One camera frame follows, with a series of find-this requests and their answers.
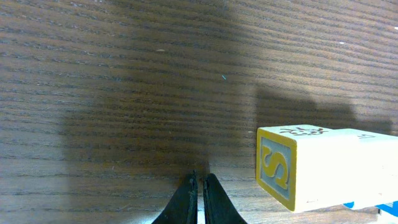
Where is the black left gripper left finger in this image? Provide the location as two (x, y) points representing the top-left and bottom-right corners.
(152, 170), (198, 224)

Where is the wooden block green side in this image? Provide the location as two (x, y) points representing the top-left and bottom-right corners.
(256, 124), (358, 213)

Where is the wooden block blue side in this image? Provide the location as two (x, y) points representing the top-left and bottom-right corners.
(338, 129), (397, 210)
(343, 201), (397, 217)

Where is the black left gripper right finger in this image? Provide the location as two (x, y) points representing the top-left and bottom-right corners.
(203, 174), (247, 224)

